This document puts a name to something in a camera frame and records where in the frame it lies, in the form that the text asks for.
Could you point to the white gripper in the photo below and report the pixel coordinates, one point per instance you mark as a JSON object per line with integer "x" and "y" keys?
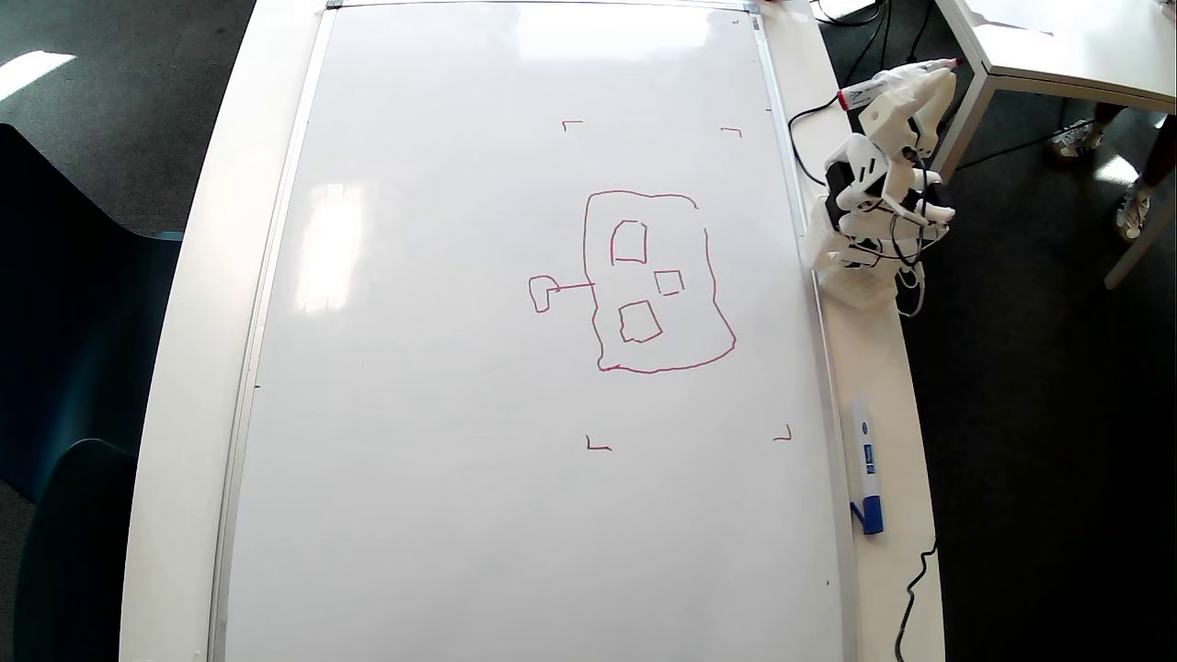
{"x": 890, "y": 112}

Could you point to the red whiteboard marker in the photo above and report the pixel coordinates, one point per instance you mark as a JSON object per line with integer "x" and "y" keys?
{"x": 864, "y": 92}

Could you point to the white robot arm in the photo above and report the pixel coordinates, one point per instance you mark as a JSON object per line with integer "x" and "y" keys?
{"x": 864, "y": 230}

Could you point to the large whiteboard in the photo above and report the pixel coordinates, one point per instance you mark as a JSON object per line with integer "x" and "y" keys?
{"x": 414, "y": 414}

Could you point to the person wearing white sneakers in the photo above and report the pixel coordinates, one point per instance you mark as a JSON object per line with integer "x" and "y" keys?
{"x": 1078, "y": 138}

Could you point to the white side table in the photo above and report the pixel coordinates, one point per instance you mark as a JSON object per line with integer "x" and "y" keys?
{"x": 1085, "y": 46}

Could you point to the white blue board marker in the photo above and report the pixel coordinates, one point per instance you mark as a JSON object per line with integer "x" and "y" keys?
{"x": 865, "y": 460}

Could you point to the dark teal chair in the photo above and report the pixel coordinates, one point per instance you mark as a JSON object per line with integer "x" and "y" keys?
{"x": 74, "y": 570}
{"x": 74, "y": 322}

